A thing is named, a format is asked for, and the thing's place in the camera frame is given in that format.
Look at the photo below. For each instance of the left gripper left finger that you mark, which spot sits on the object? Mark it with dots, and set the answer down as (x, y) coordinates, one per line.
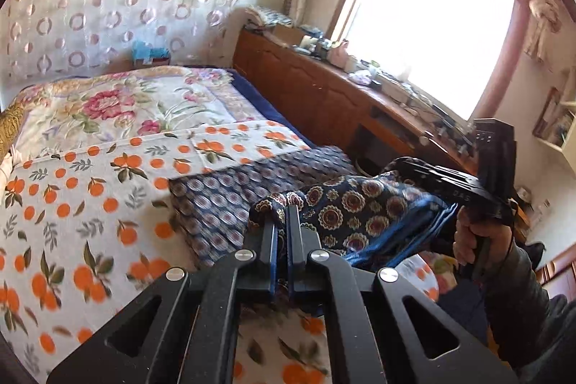
(183, 327)

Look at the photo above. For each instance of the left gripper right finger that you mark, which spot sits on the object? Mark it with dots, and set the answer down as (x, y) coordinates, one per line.
(380, 328)

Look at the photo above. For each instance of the navy circle-patterned garment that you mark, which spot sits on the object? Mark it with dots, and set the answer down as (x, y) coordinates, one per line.
(372, 221)

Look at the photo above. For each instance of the grey right sleeve forearm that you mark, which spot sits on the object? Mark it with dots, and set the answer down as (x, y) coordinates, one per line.
(535, 332)

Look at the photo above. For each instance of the person's right hand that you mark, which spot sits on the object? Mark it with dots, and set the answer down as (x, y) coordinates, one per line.
(470, 230)

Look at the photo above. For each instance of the clutter on sideboard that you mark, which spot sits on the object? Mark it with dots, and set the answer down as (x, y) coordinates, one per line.
(310, 41)

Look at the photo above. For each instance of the wooden sideboard cabinet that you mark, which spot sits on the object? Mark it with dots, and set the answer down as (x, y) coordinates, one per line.
(328, 108)

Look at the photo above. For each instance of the orange-print white sheet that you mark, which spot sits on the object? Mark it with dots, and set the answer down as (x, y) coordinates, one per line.
(83, 233)

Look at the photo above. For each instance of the navy blue bed cover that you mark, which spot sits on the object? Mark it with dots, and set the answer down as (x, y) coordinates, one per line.
(248, 91)

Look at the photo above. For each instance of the floral blanket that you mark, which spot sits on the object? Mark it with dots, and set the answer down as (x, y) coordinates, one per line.
(80, 112)

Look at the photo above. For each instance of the yellow patterned pillow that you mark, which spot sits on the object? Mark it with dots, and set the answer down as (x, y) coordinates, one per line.
(10, 127)

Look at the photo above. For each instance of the blue box by curtain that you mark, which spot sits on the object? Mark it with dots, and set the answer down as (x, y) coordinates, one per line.
(144, 55)

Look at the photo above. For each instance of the wall shelf with frames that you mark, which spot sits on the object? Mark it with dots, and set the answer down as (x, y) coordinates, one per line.
(555, 126)

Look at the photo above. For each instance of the window with wooden frame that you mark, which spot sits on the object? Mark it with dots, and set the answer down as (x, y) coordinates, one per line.
(459, 53)

